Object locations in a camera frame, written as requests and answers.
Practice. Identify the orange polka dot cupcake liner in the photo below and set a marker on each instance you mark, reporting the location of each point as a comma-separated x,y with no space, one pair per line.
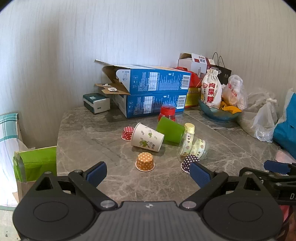
145,161

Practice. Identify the open blue cardboard box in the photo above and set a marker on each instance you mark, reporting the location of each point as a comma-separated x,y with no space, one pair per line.
157,80

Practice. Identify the clear plastic bag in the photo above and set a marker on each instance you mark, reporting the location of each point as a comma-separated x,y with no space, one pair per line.
262,118

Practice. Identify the red polka dot cupcake liner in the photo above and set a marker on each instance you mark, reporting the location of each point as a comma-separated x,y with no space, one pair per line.
127,133

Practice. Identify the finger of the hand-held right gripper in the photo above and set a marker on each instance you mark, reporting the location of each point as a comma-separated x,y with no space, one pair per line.
276,165

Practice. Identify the green-lined cardboard box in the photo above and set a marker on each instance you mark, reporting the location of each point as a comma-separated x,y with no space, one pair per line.
34,164

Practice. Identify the clear plastic cup yellow print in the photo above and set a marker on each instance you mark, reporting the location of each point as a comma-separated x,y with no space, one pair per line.
193,146

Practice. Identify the orange and yellow packets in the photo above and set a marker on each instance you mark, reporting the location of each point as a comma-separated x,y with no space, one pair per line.
231,108

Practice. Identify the black paper bag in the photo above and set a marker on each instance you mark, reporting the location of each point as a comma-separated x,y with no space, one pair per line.
223,73

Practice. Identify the red and yellow box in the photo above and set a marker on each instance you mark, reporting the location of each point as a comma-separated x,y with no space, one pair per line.
193,92

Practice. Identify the white and red carton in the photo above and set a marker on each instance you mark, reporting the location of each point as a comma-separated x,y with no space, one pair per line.
196,63

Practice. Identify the red lidded jar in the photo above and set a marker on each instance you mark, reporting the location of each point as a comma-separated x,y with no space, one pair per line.
167,112

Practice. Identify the plastic bag of bread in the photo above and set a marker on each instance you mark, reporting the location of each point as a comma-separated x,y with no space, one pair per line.
234,92

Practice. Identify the purple polka dot cupcake liner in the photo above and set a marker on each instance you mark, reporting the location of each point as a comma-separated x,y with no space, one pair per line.
188,161

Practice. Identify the closed blue cardboard box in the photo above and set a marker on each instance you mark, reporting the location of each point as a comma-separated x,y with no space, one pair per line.
152,103

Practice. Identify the green and white small box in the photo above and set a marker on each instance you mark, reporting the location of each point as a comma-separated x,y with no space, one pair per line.
96,103

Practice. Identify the white paper cup green print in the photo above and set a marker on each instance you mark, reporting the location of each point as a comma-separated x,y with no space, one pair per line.
146,139

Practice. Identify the blue bowl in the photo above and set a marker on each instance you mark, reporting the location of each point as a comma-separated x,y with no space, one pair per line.
216,114

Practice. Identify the checked cloth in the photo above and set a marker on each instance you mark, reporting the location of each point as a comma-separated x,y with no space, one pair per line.
9,139

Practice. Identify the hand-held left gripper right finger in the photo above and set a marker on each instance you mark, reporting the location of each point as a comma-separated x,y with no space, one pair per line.
200,175

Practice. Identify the blue bag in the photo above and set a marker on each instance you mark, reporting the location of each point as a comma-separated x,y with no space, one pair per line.
286,132

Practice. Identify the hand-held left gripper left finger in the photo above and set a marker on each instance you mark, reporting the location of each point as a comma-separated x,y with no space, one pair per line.
97,173

